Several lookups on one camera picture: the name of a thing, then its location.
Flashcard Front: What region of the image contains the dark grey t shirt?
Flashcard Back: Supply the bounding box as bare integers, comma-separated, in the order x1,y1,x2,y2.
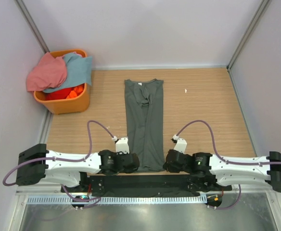
124,79,165,172

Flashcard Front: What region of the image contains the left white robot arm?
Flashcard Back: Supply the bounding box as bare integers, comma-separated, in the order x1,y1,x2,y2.
16,144,140,193

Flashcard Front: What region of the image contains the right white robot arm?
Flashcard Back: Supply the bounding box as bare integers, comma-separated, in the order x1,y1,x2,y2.
163,149,281,193

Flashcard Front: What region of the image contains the orange plastic tub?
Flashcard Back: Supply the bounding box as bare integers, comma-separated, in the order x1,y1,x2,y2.
31,49,90,115

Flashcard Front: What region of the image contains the red orange t shirt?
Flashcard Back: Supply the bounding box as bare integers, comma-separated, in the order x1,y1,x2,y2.
46,84,85,101

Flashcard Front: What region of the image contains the light blue t shirt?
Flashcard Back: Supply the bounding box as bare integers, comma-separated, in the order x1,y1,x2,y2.
43,52,92,93

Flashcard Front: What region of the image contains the pink t shirt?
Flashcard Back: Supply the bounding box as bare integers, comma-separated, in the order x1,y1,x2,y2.
26,52,67,92

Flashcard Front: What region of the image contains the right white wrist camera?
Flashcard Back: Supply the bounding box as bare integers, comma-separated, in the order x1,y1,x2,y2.
171,135,187,154

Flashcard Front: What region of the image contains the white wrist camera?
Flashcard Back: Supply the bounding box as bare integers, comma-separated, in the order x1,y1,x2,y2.
112,136,129,154
171,135,187,154

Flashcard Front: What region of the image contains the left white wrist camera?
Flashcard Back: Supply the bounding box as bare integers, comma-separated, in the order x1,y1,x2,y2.
112,136,129,154

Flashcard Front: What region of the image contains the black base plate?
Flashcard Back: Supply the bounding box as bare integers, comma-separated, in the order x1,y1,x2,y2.
66,173,232,198

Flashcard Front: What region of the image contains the slotted cable duct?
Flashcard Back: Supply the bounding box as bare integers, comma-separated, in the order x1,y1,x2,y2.
27,194,207,205

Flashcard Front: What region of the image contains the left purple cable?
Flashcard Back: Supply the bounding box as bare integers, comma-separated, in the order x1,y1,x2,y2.
2,120,118,209

